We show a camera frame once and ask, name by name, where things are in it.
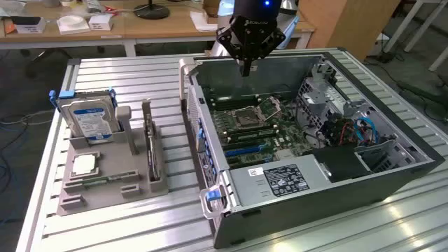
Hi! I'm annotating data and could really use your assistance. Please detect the blue disk wire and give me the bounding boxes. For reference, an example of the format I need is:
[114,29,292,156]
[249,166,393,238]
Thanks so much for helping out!
[353,117,381,145]

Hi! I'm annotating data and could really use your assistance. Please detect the black open PC case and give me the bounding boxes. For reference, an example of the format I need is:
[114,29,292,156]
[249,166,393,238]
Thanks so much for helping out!
[177,47,445,250]

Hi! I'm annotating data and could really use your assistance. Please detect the stack of white papers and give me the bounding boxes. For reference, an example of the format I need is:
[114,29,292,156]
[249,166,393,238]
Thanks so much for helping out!
[189,10,220,32]

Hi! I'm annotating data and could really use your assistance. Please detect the silver CPU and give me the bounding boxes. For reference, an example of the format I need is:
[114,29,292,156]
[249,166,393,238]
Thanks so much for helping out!
[70,154,101,177]

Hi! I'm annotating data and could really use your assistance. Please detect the grey power supply unit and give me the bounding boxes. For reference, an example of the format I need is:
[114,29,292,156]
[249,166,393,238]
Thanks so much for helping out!
[229,154,329,207]

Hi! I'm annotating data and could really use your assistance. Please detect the wooden desk white frame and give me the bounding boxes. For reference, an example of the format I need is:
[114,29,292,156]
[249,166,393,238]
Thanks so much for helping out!
[0,0,316,57]

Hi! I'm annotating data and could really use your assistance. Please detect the black and white box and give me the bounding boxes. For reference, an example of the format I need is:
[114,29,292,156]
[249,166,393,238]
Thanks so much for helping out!
[9,16,46,34]

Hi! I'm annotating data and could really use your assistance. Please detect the blue expansion slot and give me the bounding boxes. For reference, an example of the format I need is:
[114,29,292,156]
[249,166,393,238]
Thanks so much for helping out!
[222,143,269,158]

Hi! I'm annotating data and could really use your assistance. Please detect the red disk wire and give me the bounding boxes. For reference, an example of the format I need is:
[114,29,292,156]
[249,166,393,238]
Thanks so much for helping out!
[341,119,352,145]

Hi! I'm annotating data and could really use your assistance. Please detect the silver metal drive cage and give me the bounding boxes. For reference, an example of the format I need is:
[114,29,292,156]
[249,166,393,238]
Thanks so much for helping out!
[296,61,368,137]

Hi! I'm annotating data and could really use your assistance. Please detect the metal socket cover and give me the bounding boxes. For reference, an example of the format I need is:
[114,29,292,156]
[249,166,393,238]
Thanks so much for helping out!
[257,96,284,119]

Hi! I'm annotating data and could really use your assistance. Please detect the white table frame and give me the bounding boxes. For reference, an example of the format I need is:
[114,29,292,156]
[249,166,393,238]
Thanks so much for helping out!
[381,0,448,72]

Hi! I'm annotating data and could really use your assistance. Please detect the silver chipset heatsink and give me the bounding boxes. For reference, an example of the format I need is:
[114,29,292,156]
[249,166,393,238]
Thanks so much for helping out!
[274,149,298,161]

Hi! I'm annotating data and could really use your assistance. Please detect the open cardboard box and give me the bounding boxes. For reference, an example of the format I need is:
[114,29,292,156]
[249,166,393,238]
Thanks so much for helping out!
[202,0,225,18]

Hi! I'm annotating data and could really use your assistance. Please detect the white floor cable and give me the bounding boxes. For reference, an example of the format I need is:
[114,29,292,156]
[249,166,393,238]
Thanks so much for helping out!
[0,110,54,126]

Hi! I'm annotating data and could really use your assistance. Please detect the black floor stand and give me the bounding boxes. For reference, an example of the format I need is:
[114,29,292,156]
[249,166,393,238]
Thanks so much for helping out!
[394,78,448,106]

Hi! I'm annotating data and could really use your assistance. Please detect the CPU socket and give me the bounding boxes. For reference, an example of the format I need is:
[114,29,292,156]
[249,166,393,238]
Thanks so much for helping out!
[233,108,261,130]

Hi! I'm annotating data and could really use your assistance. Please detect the small white labelled box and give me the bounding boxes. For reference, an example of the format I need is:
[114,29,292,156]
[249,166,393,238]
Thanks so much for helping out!
[88,14,114,31]

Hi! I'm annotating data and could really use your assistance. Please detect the hard disk with blue caddy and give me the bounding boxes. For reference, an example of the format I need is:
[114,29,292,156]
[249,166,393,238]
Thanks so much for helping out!
[48,88,118,145]

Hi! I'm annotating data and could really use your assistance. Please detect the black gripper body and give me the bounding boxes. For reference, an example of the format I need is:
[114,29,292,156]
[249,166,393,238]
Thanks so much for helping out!
[229,0,282,62]

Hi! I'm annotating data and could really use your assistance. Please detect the office chair base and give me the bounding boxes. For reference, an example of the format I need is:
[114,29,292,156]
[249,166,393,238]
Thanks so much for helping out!
[20,46,105,78]

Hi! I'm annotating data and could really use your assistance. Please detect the white box with round recess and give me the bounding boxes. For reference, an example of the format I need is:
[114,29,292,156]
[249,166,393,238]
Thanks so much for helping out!
[57,15,90,35]

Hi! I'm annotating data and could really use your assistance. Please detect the wooden cabinet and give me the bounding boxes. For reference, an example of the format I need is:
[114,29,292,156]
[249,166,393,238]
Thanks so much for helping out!
[297,0,401,61]

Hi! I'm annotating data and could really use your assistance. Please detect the black round lamp base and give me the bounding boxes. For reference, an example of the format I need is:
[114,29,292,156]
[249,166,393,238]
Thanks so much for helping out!
[133,0,172,20]

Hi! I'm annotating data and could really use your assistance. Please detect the graphics card with metal bracket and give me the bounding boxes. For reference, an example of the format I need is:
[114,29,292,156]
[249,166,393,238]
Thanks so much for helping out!
[141,98,164,182]

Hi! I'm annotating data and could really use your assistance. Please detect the black RAM stick with label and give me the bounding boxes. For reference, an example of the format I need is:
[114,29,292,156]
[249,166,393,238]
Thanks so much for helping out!
[229,128,276,141]

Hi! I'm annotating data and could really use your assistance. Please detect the grey parts rack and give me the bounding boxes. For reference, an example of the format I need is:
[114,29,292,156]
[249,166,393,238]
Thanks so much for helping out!
[54,106,169,217]

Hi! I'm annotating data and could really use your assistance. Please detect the green motherboard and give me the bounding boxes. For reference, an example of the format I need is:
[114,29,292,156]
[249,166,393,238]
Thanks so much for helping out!
[201,86,316,170]

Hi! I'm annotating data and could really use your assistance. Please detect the green RAM stick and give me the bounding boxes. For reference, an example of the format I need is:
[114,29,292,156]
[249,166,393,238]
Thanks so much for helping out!
[80,173,136,184]

